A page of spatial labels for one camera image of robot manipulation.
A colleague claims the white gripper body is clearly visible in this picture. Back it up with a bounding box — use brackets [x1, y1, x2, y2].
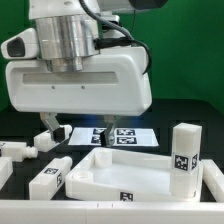
[6, 47, 152, 116]

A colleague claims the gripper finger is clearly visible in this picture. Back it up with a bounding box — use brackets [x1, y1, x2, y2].
[100, 115, 119, 147]
[40, 112, 65, 143]

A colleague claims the white desk tabletop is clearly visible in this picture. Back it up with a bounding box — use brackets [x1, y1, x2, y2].
[65, 147, 203, 202]

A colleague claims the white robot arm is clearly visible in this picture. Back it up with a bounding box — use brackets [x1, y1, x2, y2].
[1, 0, 168, 146]

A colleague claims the white fiducial marker sheet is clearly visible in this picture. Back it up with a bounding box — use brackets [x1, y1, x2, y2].
[69, 127, 158, 147]

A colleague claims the white left border block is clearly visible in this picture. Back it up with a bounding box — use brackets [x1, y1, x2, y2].
[0, 157, 13, 190]

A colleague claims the white border block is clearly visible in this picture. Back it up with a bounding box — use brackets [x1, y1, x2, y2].
[202, 159, 224, 203]
[0, 157, 13, 190]

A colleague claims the white right border block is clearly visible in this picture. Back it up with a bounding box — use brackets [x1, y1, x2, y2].
[202, 159, 224, 203]

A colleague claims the grey arm cable hose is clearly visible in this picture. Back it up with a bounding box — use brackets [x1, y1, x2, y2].
[78, 0, 153, 76]

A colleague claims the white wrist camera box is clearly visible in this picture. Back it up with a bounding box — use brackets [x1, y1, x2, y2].
[1, 28, 39, 60]

